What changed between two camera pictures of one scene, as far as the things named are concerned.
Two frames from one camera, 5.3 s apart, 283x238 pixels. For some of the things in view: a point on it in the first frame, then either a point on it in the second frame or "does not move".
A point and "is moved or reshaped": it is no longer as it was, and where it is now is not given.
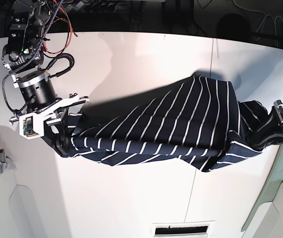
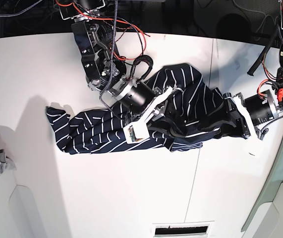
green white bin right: (276, 214) does not move
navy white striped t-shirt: (200, 121) is moved or reshaped
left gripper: (42, 100) → (135, 97)
